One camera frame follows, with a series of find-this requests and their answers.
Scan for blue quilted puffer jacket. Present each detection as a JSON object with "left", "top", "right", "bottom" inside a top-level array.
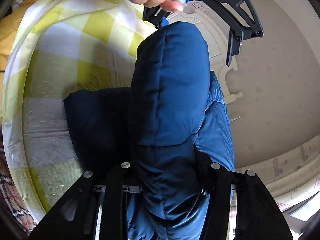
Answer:
[{"left": 63, "top": 22, "right": 234, "bottom": 239}]

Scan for white wooden headboard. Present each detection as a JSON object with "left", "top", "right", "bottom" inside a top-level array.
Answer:
[{"left": 167, "top": 2, "right": 244, "bottom": 104}]

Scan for cream patterned curtain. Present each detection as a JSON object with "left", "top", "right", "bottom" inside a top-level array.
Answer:
[{"left": 236, "top": 135, "right": 319, "bottom": 211}]

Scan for plaid pajama legs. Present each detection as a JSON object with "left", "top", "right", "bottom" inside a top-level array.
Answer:
[{"left": 1, "top": 144, "right": 36, "bottom": 239}]

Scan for yellow white checked bed sheet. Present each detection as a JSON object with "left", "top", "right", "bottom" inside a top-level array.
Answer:
[{"left": 1, "top": 0, "right": 154, "bottom": 222}]

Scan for paper notice on wall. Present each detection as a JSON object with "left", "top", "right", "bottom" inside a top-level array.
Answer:
[{"left": 193, "top": 1, "right": 209, "bottom": 13}]

